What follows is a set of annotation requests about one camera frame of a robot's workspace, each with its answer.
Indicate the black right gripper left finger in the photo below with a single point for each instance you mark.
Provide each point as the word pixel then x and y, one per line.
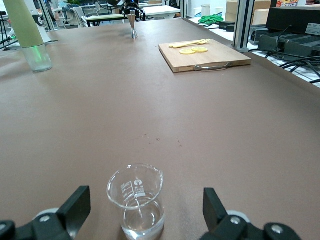
pixel 75 207

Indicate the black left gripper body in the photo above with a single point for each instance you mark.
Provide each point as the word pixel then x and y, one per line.
pixel 132 4

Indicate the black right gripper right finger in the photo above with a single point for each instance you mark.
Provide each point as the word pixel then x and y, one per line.
pixel 212 207

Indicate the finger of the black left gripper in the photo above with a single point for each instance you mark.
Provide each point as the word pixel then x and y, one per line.
pixel 142 15
pixel 125 11

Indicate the steel double jigger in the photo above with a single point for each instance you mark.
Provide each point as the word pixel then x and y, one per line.
pixel 133 30

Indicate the clear glass measuring beaker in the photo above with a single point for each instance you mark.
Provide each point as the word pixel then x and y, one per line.
pixel 140 220

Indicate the white office table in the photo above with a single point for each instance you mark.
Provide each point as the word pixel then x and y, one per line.
pixel 160 10

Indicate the wooden top office table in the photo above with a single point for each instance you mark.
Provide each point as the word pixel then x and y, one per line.
pixel 105 18

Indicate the yellow plastic knife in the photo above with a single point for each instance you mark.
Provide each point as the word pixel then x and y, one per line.
pixel 172 45

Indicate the lemon slice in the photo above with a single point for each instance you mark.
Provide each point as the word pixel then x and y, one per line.
pixel 187 51
pixel 201 49

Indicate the yellow plastic fork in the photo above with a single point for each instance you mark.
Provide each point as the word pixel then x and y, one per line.
pixel 206 41

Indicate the wooden cutting board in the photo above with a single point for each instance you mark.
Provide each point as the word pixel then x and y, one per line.
pixel 212 58

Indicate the black power adapter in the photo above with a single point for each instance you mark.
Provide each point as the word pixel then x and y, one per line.
pixel 226 25

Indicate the brown table cover mat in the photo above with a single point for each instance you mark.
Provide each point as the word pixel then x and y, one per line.
pixel 150 100

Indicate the green bottle with clear base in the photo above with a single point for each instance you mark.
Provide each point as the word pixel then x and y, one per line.
pixel 25 25

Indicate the cardboard box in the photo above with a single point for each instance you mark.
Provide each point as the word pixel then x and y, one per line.
pixel 260 16

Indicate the black finned equipment case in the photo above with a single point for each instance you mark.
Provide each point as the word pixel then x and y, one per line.
pixel 287 45

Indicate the black controller box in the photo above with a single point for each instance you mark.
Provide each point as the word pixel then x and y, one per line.
pixel 292 22

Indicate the aluminium frame post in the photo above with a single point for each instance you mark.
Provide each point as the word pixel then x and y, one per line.
pixel 243 25

